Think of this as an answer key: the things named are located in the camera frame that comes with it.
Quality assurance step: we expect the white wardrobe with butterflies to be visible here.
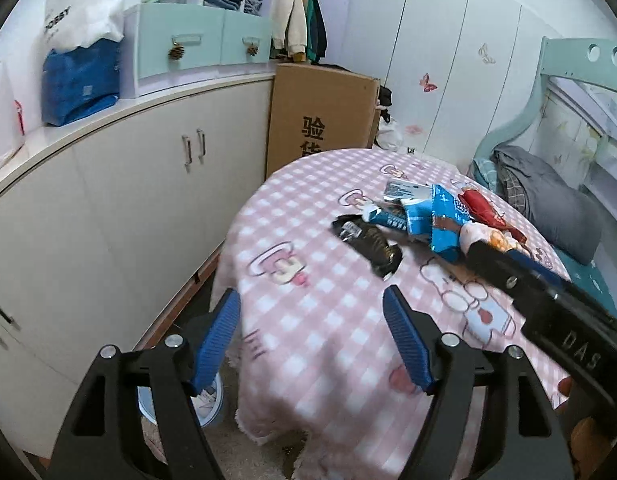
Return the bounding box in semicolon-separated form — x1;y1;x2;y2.
342;0;617;169

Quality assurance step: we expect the mint green drawer unit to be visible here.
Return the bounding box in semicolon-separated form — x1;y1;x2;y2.
120;3;275;99

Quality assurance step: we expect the blue white snack bag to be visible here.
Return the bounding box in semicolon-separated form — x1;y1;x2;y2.
362;179;470;263

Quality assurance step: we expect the white red plastic bag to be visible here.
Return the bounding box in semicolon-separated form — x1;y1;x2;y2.
0;62;24;169

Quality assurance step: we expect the blue fabric bag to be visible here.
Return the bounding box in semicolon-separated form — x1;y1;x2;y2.
40;39;121;127

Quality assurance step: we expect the grey clothes pile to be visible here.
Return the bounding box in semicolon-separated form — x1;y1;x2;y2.
492;145;603;266

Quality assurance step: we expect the light blue plastic trash bin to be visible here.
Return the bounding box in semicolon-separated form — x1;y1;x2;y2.
137;373;226;428

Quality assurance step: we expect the pink checkered cartoon tablecloth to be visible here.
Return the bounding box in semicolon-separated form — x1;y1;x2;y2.
210;146;575;480

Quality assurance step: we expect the long white floor cabinet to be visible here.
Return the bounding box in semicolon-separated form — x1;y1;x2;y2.
0;76;273;457

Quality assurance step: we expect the hanging beige jacket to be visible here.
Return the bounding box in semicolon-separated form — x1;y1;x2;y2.
270;0;307;62

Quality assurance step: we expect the black snack wrapper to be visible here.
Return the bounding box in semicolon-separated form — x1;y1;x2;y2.
331;214;403;281

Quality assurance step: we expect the white plastic shopping bag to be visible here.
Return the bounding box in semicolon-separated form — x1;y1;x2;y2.
44;0;124;52

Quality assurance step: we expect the red snack wrapper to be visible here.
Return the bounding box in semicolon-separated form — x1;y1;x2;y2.
458;188;527;244

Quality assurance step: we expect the brown cardboard box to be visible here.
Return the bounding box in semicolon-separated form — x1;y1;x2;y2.
266;63;380;176

